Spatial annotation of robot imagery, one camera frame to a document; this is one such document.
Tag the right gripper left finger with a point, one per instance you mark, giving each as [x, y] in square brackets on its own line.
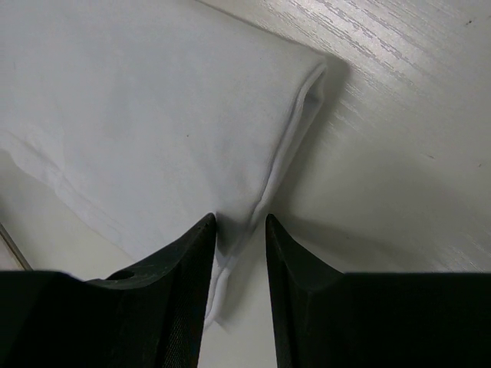
[150, 314]

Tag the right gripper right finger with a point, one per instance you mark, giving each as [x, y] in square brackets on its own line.
[326, 318]

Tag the white skirt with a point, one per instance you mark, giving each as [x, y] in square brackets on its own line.
[143, 116]

